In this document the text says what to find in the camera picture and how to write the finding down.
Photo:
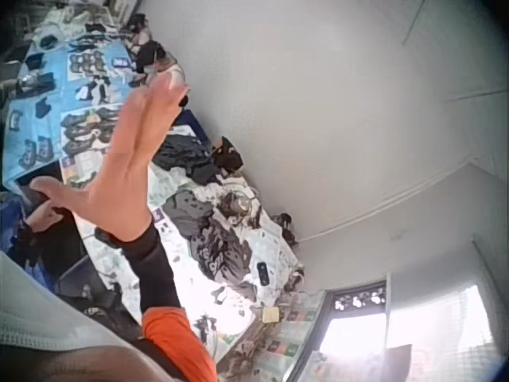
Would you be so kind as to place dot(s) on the blue paper table cover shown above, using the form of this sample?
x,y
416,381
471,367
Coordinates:
x,y
43,115

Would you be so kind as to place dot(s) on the black ornamental window grille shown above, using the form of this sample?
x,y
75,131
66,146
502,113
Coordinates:
x,y
360,298

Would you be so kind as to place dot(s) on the yellow sticky note pad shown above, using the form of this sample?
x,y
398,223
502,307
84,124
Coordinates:
x,y
270,314

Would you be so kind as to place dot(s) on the black phone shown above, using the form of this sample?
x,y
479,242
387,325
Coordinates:
x,y
263,273

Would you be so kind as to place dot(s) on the dark grey folded garment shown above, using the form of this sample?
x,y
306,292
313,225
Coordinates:
x,y
185,155

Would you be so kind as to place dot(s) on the black wrist band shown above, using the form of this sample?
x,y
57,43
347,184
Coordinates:
x,y
104,236

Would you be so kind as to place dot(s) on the black white patterned garment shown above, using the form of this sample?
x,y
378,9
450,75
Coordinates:
x,y
222,248

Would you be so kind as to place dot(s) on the black chair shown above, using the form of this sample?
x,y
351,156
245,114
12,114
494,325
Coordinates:
x,y
77,278

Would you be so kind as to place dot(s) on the person's left hand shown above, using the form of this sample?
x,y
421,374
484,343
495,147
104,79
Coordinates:
x,y
43,218

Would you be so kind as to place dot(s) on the person's right hand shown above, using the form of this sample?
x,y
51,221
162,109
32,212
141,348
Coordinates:
x,y
119,179

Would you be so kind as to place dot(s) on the grey cloth piece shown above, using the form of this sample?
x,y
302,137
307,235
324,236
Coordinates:
x,y
185,213

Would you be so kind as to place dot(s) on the black and brown bag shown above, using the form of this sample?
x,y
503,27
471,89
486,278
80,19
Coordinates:
x,y
230,157

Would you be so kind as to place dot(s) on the dark blue folder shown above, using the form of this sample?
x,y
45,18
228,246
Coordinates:
x,y
195,124

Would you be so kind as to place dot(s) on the heap of black camouflage pieces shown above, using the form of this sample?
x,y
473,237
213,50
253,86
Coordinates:
x,y
89,129

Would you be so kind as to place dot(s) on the clear glass jar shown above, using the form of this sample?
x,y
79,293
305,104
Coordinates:
x,y
235,203

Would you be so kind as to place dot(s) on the window with white curtain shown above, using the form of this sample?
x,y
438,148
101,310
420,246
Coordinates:
x,y
401,338

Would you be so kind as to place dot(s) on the newspaper table cover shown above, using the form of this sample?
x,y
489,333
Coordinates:
x,y
262,242

